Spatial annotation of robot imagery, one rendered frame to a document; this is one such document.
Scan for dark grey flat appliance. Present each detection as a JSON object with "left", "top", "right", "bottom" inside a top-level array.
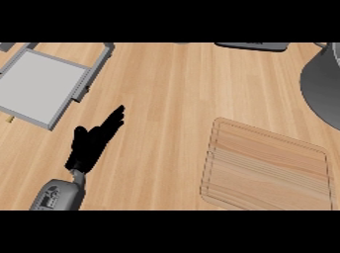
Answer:
[{"left": 213, "top": 42, "right": 288, "bottom": 52}]

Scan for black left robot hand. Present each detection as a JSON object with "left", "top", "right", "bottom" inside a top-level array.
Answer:
[{"left": 63, "top": 105, "right": 127, "bottom": 174}]

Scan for grey open drawer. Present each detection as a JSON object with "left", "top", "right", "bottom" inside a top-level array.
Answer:
[{"left": 0, "top": 42, "right": 117, "bottom": 131}]

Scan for wooden cutting board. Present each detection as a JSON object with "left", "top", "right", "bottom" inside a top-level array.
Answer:
[{"left": 198, "top": 117, "right": 335, "bottom": 211}]

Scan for grey metal pot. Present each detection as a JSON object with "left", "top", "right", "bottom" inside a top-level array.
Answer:
[{"left": 298, "top": 42, "right": 340, "bottom": 136}]

